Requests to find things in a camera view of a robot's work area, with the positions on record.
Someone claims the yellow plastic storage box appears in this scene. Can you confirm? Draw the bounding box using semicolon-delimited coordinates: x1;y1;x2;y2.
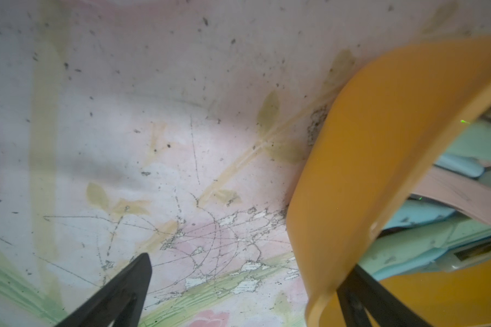
286;35;491;326

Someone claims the floral pink table mat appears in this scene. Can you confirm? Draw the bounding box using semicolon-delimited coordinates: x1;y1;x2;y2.
0;1;491;326

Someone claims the pink fruit knife in box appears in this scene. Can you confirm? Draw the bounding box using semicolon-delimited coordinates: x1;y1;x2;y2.
411;166;491;226

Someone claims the teal fruit knife in box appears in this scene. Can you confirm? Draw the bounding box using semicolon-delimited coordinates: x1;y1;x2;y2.
358;215;491;281

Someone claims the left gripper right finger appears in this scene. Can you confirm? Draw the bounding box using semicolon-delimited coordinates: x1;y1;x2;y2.
337;265;430;327

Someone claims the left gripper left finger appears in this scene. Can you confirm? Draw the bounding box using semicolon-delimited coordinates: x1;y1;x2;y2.
58;253;152;327

